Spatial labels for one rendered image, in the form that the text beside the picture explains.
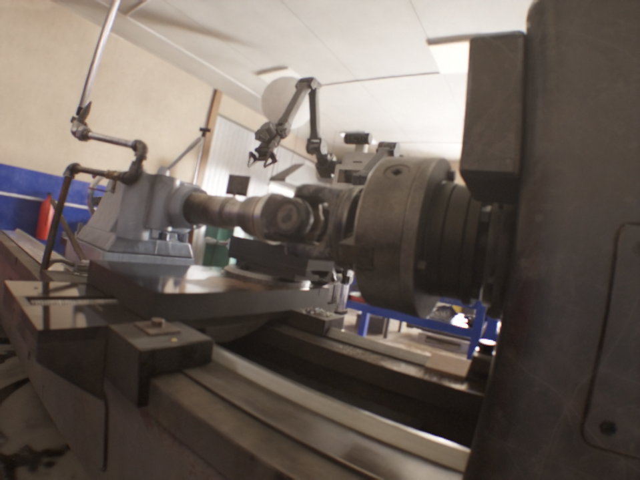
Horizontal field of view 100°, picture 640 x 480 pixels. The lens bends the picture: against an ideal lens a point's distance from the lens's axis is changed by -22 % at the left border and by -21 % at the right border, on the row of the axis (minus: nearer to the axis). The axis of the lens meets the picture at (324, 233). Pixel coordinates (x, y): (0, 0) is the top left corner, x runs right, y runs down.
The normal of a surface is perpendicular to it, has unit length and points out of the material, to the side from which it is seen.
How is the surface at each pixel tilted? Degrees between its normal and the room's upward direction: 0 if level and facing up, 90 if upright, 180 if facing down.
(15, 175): 90
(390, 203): 77
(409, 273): 117
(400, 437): 48
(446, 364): 19
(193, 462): 90
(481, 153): 90
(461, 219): 73
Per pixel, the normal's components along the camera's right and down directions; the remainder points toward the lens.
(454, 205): -0.39, -0.56
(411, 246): -0.55, 0.06
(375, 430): -0.29, -0.74
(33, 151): 0.83, 0.12
